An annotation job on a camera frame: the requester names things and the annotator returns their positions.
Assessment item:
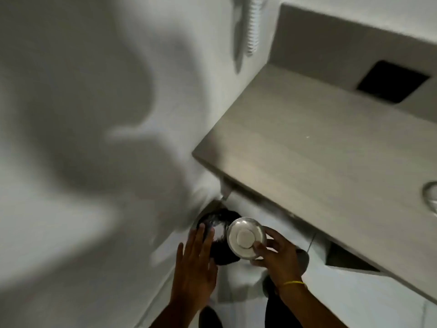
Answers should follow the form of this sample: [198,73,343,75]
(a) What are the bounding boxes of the person's black trousers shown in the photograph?
[199,249,310,328]

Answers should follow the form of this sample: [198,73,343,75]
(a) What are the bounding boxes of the person's left hand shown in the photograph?
[170,223,219,310]

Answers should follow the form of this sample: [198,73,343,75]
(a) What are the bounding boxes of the grey wooden counter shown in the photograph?
[191,62,437,304]

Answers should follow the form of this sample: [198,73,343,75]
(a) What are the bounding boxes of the white corrugated hose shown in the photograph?
[244,0,267,57]

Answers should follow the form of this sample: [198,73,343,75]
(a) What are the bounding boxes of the person's right forearm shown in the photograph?
[278,283,347,328]

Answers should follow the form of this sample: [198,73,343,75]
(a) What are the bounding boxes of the person's right hand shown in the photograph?
[251,226,307,288]

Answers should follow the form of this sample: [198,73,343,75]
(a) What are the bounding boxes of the grey wooden back panel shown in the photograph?
[269,3,437,124]

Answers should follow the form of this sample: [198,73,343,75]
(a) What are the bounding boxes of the clear glass vessel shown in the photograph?
[422,181,437,214]

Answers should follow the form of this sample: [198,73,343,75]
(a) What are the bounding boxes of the white waste bin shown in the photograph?
[195,201,272,303]

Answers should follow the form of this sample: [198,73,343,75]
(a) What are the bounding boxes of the yellow wristband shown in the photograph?
[277,280,308,291]

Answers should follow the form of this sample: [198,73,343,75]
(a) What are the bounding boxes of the round steel dish white centre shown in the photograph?
[226,217,268,261]

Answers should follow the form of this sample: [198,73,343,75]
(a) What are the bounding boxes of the person's left forearm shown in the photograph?
[149,299,207,328]

